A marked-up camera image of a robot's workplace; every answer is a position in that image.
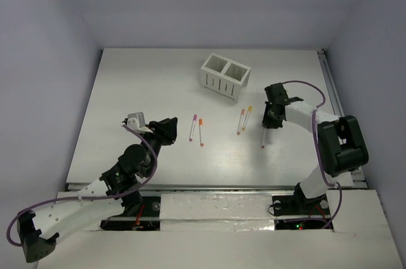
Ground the white foam block centre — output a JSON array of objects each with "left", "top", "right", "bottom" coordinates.
[{"left": 159, "top": 193, "right": 275, "bottom": 232}]

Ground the purple capped white marker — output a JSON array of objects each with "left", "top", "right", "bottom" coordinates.
[{"left": 188, "top": 114, "right": 197, "bottom": 142}]

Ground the salmon capped white marker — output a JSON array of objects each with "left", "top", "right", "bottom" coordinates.
[{"left": 237, "top": 108, "right": 245, "bottom": 135}]

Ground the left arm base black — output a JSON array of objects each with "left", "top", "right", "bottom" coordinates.
[{"left": 100, "top": 193, "right": 161, "bottom": 232}]

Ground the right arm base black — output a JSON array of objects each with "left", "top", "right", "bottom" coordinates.
[{"left": 267, "top": 184, "right": 332, "bottom": 230}]

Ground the aluminium rail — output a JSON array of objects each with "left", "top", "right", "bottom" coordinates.
[
  {"left": 141, "top": 184, "right": 295, "bottom": 191},
  {"left": 317, "top": 49, "right": 369, "bottom": 190}
]

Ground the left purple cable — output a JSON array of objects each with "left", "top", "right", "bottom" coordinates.
[{"left": 6, "top": 124, "right": 158, "bottom": 247}]

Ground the orange capped white marker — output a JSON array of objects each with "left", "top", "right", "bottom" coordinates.
[{"left": 199, "top": 119, "right": 204, "bottom": 147}]

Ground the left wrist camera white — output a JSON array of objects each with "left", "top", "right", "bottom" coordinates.
[{"left": 121, "top": 112, "right": 153, "bottom": 134}]

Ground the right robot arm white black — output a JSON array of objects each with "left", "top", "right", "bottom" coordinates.
[{"left": 262, "top": 80, "right": 369, "bottom": 213}]

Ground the yellow capped white marker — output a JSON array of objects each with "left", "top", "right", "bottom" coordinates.
[{"left": 242, "top": 106, "right": 252, "bottom": 131}]

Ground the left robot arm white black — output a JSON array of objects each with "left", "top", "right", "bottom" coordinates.
[{"left": 14, "top": 113, "right": 178, "bottom": 263}]

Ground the aluminium rail right side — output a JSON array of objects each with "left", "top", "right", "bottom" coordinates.
[{"left": 317, "top": 49, "right": 369, "bottom": 190}]

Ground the pink capped white marker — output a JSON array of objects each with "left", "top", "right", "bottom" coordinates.
[{"left": 261, "top": 128, "right": 267, "bottom": 148}]

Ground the white two-compartment pen holder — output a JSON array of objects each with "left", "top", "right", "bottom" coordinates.
[{"left": 199, "top": 53, "right": 251, "bottom": 102}]

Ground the aluminium rail front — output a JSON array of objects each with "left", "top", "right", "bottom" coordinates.
[{"left": 141, "top": 184, "right": 295, "bottom": 191}]

